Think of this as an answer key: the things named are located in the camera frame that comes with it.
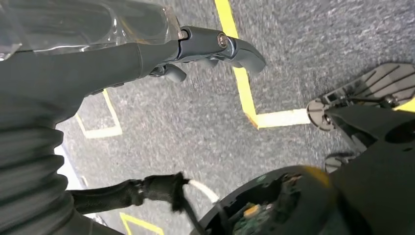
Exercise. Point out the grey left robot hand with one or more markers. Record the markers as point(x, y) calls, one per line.
point(81, 71)

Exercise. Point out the clear plastic film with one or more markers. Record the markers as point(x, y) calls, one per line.
point(97, 19)

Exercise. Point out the yellow floor tape marking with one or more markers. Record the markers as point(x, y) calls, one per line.
point(103, 132)
point(243, 84)
point(407, 106)
point(139, 223)

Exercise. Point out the grey right robot foot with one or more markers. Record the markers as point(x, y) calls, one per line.
point(337, 162)

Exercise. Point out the grey robot foot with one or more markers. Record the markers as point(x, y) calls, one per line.
point(373, 84)
point(337, 162)

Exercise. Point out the grey left robot foot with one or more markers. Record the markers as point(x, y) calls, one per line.
point(373, 84)

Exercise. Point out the black left robot leg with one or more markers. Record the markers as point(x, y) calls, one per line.
point(373, 181)

